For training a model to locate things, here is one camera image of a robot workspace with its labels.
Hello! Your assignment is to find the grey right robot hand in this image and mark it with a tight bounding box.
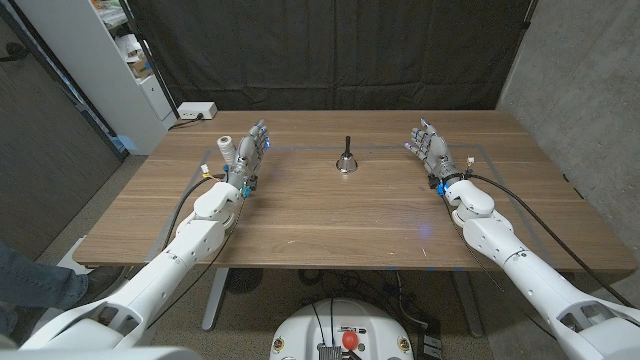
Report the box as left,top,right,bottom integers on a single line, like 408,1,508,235
403,117,464,182

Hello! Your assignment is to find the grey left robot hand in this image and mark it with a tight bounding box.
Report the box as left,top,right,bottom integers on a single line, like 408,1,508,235
225,118,271,189

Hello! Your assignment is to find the white string spool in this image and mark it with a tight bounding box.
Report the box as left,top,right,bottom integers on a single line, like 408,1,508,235
217,135,237,167

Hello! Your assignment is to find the white power strip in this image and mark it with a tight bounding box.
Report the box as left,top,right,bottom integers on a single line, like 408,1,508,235
177,101,219,121

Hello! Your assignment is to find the round black floor object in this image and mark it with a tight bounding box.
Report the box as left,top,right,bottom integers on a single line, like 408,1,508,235
225,268,264,295

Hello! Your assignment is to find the black fabric curtain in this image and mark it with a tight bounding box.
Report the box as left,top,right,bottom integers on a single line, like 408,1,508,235
124,0,539,112

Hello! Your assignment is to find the cardboard box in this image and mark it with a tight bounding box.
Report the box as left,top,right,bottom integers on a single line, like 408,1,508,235
127,55,154,79

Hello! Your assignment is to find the black stand pole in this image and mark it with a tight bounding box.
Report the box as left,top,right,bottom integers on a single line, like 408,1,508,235
118,0,181,120

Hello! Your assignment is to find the white shelf cabinet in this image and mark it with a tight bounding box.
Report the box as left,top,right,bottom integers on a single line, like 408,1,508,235
14,0,179,156

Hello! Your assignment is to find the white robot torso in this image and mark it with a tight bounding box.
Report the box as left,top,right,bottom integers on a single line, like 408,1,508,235
269,298,415,360

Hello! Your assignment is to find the dark shoe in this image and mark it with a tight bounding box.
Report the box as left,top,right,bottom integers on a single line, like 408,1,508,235
79,265,126,304

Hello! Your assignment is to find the black floor power strip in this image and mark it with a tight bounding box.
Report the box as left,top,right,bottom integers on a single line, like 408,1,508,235
417,319,444,360

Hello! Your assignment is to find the person's leg in jeans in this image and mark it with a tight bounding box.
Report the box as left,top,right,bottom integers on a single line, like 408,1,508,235
0,239,90,336

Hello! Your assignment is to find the black power strip cord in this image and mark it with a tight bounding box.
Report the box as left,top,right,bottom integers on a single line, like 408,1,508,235
167,113,205,132

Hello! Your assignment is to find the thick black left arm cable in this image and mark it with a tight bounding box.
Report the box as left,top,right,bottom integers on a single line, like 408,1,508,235
160,173,227,251

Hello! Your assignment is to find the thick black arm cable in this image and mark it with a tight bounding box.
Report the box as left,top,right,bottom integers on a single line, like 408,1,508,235
160,173,227,251
464,172,636,309

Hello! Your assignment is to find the silver handbell with black handle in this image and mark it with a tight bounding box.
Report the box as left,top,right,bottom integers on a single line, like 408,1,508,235
335,135,359,175

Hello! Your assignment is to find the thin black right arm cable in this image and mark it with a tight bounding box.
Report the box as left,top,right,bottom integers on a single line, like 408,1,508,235
440,193,554,337

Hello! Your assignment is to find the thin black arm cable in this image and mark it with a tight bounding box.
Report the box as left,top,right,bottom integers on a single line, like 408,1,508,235
147,192,247,329
440,193,554,337

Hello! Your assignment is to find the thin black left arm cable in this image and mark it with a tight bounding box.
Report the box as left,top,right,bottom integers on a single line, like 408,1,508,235
147,192,247,329

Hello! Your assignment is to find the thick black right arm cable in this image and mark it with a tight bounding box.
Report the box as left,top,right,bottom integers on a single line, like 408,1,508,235
464,172,636,309

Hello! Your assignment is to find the black door handle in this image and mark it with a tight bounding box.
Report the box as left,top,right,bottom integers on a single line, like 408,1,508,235
0,42,31,64

